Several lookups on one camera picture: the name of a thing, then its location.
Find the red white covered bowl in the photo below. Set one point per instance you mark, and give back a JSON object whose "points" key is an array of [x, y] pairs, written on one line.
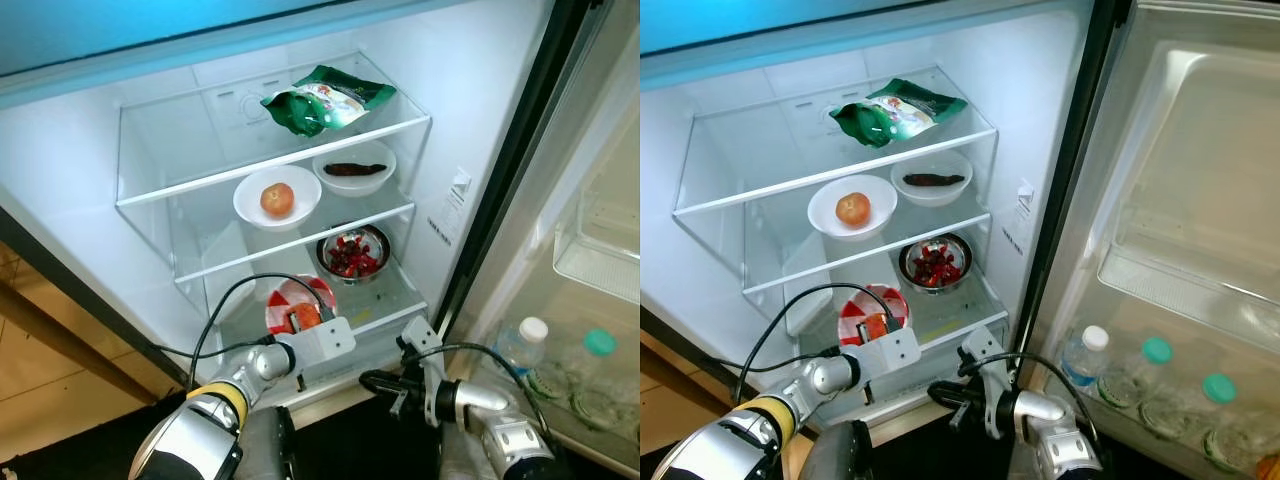
{"points": [[858, 305], [285, 300]]}

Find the silver fridge door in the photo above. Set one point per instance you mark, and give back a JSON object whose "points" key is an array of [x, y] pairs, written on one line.
{"points": [[1200, 150], [610, 120]]}

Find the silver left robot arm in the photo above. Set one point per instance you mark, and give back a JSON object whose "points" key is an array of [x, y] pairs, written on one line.
{"points": [[190, 430], [740, 440]]}

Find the glass fridge shelf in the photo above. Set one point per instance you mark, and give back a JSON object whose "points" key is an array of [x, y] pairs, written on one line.
{"points": [[230, 263], [780, 185], [395, 300], [270, 162], [800, 272], [960, 310]]}

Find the silver fridge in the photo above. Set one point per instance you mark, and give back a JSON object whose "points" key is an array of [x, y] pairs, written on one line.
{"points": [[60, 150], [690, 130]]}

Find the metal bowl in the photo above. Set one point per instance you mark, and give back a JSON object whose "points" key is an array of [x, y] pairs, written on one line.
{"points": [[935, 290], [355, 280]]}

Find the red fruit pieces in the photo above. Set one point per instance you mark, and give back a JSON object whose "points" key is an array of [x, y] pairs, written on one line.
{"points": [[355, 255], [935, 265]]}

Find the white cap plastic bottle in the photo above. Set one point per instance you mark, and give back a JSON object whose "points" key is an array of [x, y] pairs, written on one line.
{"points": [[1095, 337], [533, 328]]}

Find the clear door shelf bin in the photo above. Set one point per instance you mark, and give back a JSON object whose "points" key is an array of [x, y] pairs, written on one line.
{"points": [[560, 440], [1180, 280], [600, 270], [1150, 440]]}

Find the teal cap plastic bottle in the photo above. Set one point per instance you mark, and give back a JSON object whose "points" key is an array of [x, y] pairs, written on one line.
{"points": [[600, 342], [1157, 350], [1218, 387]]}

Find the white ceramic bowl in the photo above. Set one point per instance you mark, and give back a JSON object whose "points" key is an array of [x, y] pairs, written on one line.
{"points": [[825, 215], [250, 205], [930, 195], [355, 185]]}

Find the round red fruit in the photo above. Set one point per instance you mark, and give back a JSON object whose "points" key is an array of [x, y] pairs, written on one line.
{"points": [[853, 210], [277, 200]]}

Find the dark brown sausage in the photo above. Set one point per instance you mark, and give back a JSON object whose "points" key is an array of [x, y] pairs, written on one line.
{"points": [[935, 180], [355, 169]]}

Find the green snack bag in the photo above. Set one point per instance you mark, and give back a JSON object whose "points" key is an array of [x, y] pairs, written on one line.
{"points": [[895, 115], [320, 105]]}

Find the silver freezer door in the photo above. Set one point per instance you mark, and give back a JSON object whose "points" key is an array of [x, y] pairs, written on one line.
{"points": [[760, 20], [150, 30]]}

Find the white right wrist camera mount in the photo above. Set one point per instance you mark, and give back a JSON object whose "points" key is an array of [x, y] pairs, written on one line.
{"points": [[422, 335], [985, 345]]}

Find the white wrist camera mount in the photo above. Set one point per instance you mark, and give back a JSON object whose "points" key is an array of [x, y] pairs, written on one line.
{"points": [[422, 335], [325, 340], [985, 345], [893, 350]]}

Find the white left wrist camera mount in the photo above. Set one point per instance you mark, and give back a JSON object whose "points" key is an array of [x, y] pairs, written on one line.
{"points": [[325, 340], [893, 350]]}

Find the white fridge switch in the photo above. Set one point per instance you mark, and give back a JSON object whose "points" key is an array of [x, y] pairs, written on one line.
{"points": [[1026, 192], [461, 182]]}

